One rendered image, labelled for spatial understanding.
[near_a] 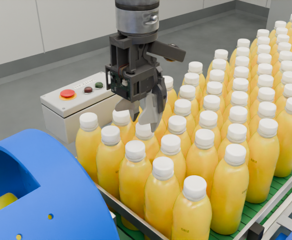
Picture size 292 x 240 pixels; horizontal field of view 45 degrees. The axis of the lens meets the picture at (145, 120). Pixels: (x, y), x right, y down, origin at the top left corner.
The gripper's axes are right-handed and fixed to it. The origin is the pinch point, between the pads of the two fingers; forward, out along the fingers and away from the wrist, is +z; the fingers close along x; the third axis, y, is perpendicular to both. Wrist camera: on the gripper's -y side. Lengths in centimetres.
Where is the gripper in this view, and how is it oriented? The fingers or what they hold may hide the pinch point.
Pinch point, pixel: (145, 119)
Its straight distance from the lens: 74.6
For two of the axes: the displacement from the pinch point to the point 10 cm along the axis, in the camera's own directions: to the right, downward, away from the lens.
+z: 0.0, 8.3, 5.5
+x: 7.2, 3.9, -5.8
